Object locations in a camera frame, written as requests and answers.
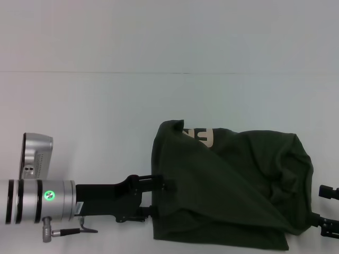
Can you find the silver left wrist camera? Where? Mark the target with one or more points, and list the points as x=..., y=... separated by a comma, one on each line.
x=37, y=156

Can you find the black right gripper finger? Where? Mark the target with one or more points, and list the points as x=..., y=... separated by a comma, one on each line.
x=328, y=191
x=325, y=223

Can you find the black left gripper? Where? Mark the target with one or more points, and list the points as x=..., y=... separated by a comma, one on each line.
x=111, y=195

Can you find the dark green shirt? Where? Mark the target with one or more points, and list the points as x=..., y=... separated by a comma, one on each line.
x=233, y=185

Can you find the white and silver left arm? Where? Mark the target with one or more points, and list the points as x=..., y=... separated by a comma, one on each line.
x=37, y=201

